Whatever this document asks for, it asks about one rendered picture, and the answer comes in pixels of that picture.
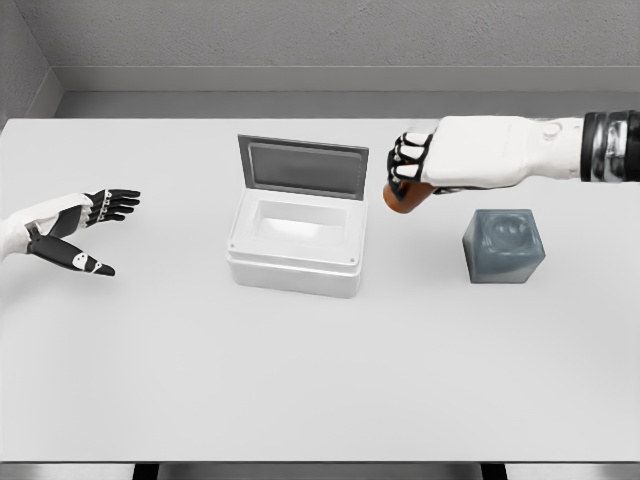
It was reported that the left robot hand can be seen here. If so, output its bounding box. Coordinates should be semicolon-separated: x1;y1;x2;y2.
0;188;142;278

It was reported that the white box with open lid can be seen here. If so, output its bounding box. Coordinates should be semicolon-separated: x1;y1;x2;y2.
225;133;371;299

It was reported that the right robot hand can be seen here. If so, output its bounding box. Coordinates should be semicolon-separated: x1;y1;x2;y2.
385;115;531;196

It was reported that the grey translucent cube container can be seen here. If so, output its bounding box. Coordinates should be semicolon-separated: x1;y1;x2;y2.
461;208;547;286

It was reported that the brown rounded object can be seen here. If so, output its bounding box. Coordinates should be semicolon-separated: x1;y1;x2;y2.
381;180;434;216

